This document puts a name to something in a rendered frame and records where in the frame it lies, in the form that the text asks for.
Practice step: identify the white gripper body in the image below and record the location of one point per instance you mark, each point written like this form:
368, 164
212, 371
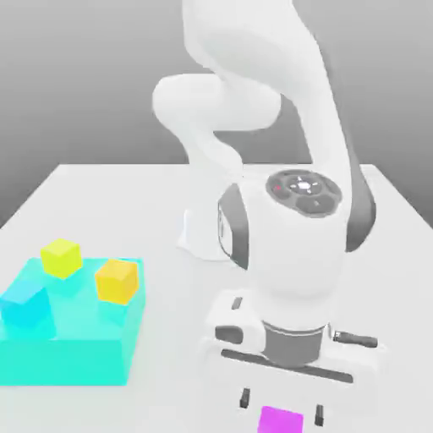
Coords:
291, 379

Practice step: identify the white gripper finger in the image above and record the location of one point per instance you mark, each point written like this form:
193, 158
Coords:
244, 397
319, 414

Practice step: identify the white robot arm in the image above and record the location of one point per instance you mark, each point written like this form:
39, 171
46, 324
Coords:
297, 257

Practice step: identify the small magenta cube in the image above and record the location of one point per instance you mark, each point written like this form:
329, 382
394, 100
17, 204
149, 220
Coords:
280, 421

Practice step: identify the small orange cube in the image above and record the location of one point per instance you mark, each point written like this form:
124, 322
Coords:
116, 282

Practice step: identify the small yellow cube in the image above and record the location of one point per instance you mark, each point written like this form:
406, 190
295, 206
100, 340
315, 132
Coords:
61, 258

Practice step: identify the small cyan cube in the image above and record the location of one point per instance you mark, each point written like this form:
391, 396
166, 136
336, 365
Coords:
27, 313

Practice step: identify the large turquoise box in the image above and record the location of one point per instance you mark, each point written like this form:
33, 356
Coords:
67, 358

